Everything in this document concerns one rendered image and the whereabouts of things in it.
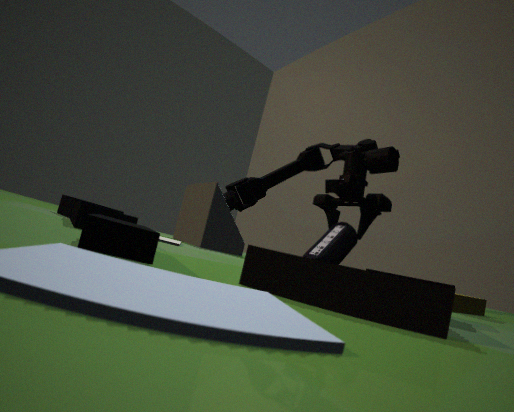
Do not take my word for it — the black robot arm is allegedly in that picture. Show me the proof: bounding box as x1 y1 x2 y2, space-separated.
223 139 400 212

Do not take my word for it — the light grey flat panel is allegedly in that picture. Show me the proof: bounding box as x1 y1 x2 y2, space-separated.
0 243 345 355

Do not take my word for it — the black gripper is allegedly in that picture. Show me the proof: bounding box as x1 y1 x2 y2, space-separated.
312 171 392 240

